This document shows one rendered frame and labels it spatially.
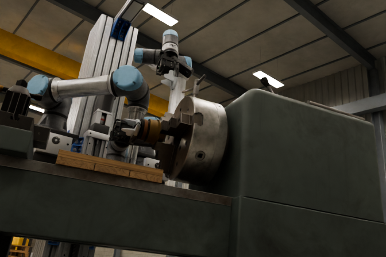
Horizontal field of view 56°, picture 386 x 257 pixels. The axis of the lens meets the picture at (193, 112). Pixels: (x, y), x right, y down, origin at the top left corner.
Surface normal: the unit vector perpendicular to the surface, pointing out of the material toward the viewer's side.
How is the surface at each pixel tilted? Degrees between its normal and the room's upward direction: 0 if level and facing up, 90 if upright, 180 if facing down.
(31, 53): 90
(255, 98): 90
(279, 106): 90
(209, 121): 81
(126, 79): 89
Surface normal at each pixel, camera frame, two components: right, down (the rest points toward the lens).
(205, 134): 0.36, -0.18
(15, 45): 0.65, -0.24
